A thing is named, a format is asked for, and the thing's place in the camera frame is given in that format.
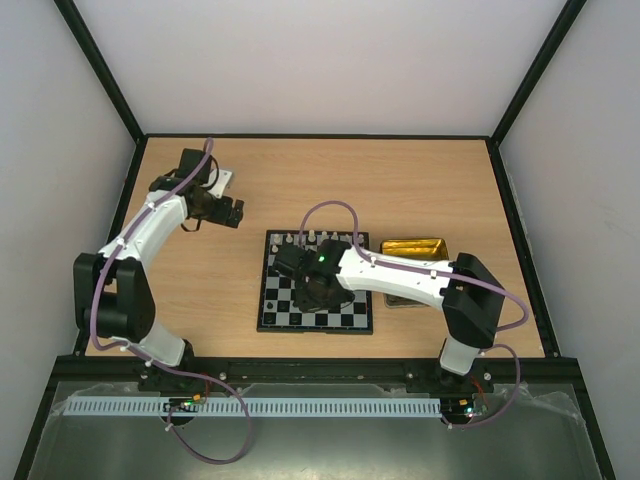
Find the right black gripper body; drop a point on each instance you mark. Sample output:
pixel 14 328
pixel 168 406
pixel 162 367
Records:
pixel 286 260

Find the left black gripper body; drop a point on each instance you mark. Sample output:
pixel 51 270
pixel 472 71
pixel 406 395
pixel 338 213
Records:
pixel 223 216

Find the gold metal tin tray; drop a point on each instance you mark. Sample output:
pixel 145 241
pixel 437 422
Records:
pixel 423 249

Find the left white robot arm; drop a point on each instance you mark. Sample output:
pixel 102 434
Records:
pixel 113 300

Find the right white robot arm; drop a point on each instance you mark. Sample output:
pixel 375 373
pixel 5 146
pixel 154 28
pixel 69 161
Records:
pixel 467 294

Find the black white chessboard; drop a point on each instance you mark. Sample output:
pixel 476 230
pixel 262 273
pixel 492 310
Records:
pixel 353 318

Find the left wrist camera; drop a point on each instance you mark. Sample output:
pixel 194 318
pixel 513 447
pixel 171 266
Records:
pixel 221 181

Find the black frame enclosure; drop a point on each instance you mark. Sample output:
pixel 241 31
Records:
pixel 552 367

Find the black mounting rail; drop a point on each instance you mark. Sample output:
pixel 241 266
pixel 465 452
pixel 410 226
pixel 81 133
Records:
pixel 416 375

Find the white slotted cable duct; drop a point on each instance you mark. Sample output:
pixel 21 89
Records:
pixel 257 407

